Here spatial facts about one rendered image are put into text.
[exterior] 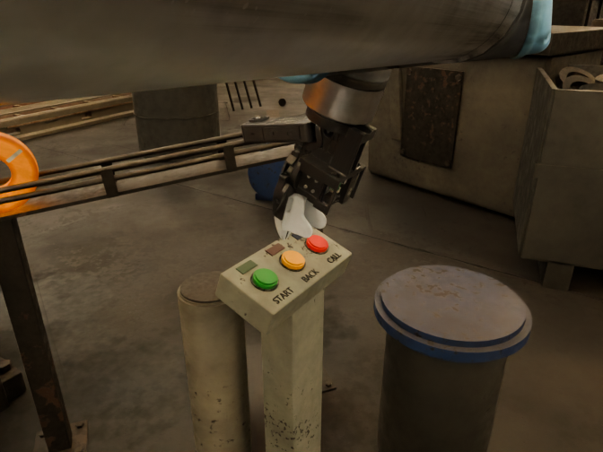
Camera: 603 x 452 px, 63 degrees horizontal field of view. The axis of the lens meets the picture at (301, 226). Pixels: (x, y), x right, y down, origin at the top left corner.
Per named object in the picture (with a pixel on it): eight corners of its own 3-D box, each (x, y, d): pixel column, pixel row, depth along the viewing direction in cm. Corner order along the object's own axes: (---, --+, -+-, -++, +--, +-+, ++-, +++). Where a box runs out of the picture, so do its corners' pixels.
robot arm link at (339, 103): (296, 63, 56) (339, 54, 63) (285, 102, 58) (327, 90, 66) (362, 97, 53) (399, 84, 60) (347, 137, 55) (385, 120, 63)
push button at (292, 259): (275, 263, 83) (277, 255, 82) (289, 254, 86) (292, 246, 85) (293, 276, 82) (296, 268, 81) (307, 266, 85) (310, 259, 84)
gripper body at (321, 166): (323, 221, 62) (355, 136, 56) (271, 186, 65) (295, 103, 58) (353, 201, 68) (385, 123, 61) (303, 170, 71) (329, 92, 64)
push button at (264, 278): (246, 282, 77) (248, 273, 76) (261, 272, 80) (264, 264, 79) (265, 297, 76) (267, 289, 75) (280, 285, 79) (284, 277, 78)
